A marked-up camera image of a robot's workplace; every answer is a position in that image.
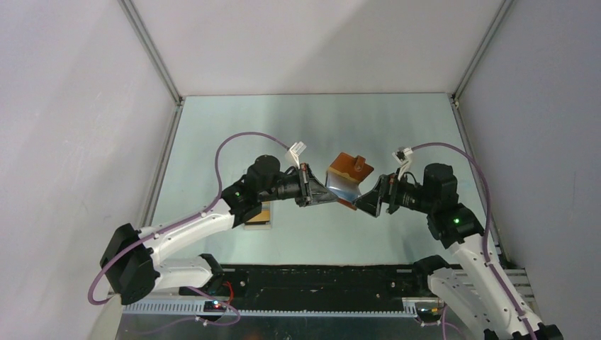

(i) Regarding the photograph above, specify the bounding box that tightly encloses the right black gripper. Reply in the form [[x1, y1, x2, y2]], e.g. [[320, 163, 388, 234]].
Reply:
[[352, 167, 435, 217]]

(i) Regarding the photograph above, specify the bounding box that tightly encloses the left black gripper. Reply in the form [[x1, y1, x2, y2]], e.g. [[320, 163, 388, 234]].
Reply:
[[259, 162, 337, 207]]

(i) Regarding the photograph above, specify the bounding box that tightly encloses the brown leather card holder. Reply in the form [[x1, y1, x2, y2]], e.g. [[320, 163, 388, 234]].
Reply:
[[325, 152, 374, 210]]

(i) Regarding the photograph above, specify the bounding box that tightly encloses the clear plastic card box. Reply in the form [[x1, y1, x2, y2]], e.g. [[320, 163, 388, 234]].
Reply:
[[243, 202, 273, 230]]

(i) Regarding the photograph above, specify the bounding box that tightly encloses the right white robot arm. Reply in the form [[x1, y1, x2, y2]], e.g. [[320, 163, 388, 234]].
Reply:
[[353, 163, 563, 339]]

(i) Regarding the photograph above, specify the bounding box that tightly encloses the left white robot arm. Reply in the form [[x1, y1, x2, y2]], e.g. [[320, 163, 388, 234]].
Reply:
[[100, 155, 337, 305]]

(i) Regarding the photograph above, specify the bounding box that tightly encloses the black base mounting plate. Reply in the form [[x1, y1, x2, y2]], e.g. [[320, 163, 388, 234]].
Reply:
[[199, 264, 433, 311]]

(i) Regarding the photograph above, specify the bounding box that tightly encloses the right small circuit board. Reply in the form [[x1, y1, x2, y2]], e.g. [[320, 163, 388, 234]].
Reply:
[[417, 307, 444, 318]]

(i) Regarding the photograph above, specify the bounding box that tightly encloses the small circuit board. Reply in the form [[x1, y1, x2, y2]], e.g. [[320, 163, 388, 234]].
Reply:
[[203, 300, 228, 313], [417, 307, 444, 318]]

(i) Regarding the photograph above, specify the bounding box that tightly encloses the left small circuit board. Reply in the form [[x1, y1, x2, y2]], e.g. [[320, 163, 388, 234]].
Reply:
[[203, 300, 228, 313]]

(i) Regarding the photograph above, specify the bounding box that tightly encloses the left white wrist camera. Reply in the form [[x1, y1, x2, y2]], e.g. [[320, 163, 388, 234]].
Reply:
[[285, 141, 306, 169]]

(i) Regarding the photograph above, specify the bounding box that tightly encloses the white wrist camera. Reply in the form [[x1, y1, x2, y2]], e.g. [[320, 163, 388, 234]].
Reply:
[[392, 147, 413, 181], [285, 141, 306, 169]]

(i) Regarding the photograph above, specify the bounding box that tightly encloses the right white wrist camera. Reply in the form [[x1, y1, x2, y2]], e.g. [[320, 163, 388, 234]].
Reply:
[[392, 147, 413, 181]]

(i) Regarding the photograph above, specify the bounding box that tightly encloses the right aluminium frame post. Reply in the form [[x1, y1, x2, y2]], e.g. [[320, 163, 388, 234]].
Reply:
[[451, 0, 515, 108]]

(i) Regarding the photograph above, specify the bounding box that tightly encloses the aluminium frame post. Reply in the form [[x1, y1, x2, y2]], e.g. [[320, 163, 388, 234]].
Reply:
[[451, 0, 515, 108], [118, 0, 184, 106]]

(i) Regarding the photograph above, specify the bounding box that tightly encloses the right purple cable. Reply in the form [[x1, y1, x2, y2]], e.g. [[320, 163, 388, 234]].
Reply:
[[406, 142, 539, 340]]

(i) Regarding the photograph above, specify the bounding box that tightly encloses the grey slotted cable duct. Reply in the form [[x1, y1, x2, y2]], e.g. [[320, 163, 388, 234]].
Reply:
[[123, 299, 417, 317]]

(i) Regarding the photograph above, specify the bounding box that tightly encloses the left aluminium frame post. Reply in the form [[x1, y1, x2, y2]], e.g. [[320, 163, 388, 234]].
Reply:
[[118, 0, 184, 106]]

